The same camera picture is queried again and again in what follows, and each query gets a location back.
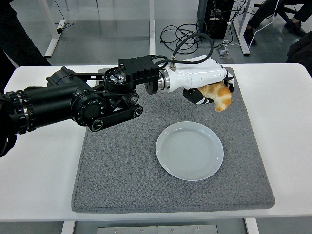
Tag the white table leg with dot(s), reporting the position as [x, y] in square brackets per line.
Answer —
[67, 228]
[251, 226]

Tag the white straight desk leg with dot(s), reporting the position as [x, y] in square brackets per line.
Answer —
[152, 29]

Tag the black office chair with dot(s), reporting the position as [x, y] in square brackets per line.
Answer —
[285, 9]

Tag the grey fabric mat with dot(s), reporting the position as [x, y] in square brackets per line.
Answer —
[170, 190]

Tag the golden croissant bread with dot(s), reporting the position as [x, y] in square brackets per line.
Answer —
[221, 97]

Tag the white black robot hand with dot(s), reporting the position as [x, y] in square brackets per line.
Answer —
[200, 73]

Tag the grey metal plate with screws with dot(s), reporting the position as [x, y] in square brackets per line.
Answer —
[158, 229]

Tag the white slanted desk leg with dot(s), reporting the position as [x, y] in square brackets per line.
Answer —
[243, 36]

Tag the grey floor socket box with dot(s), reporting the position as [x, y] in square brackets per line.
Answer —
[223, 52]

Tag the dark bulky object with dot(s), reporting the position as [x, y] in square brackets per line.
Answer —
[301, 48]

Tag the pale blue round plate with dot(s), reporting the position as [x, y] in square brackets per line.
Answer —
[189, 151]

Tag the black computer tower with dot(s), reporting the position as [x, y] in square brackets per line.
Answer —
[214, 22]

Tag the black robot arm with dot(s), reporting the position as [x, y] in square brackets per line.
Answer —
[56, 102]

